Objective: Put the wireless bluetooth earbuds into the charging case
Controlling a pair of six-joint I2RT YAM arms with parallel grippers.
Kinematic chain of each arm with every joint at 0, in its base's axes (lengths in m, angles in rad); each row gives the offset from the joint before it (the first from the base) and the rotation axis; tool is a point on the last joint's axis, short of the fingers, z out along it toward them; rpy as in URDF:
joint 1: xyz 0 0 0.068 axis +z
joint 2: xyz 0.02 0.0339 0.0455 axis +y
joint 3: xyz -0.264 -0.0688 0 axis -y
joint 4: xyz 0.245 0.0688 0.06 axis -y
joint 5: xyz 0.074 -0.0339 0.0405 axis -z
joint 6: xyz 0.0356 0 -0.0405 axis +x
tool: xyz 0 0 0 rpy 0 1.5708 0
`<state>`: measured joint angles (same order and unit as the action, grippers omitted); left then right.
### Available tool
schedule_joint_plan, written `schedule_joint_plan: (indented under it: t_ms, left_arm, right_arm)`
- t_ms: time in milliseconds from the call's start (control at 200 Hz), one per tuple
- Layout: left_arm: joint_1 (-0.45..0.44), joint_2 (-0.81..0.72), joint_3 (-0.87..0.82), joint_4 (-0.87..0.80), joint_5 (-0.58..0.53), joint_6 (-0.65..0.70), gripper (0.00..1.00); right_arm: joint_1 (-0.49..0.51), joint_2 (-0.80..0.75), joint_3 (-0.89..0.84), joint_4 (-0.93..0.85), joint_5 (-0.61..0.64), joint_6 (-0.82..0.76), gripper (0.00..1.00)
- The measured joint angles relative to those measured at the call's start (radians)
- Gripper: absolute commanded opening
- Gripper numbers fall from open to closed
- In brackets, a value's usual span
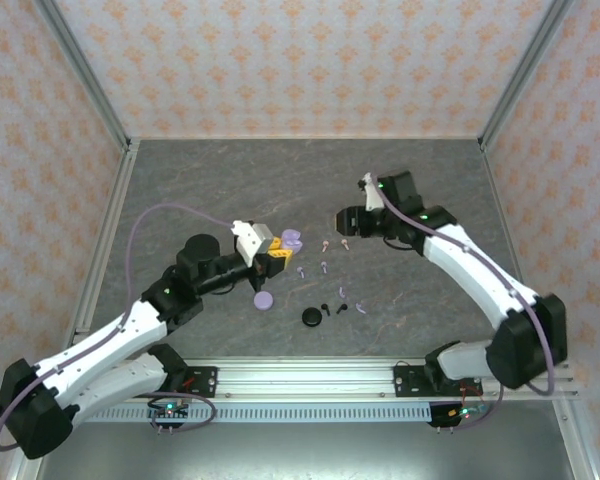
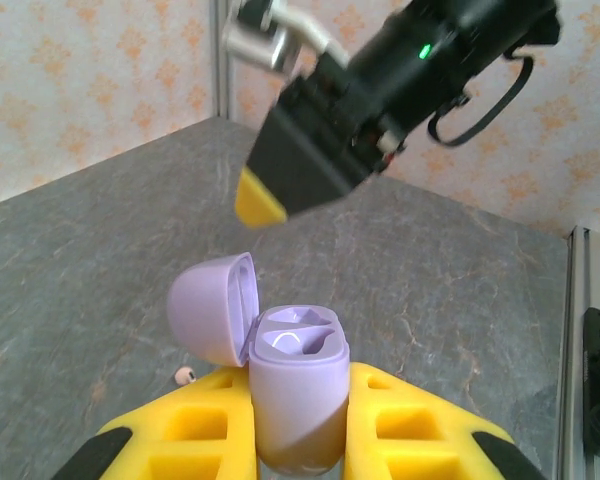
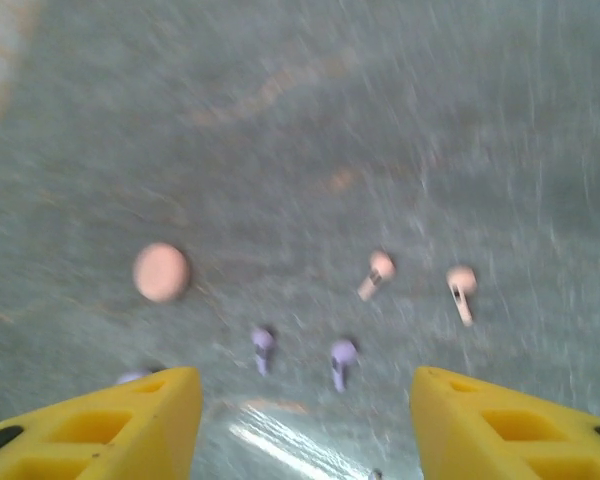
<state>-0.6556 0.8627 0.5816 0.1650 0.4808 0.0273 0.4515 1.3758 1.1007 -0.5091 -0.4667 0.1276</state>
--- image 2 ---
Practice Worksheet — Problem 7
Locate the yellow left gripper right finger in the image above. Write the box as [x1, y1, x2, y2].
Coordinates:
[343, 362, 504, 480]

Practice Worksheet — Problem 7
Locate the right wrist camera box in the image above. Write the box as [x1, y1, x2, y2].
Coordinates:
[222, 0, 304, 74]

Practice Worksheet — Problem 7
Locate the purple charging case pinkish body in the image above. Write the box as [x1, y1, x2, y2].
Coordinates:
[166, 252, 351, 477]

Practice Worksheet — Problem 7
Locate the thin black right wrist wire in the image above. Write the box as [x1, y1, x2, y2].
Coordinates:
[427, 47, 536, 147]

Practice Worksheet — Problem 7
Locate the aluminium corner frame post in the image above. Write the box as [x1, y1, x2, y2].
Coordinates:
[212, 0, 234, 120]

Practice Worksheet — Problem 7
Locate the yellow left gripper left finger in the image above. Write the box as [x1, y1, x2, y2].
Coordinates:
[97, 363, 258, 480]

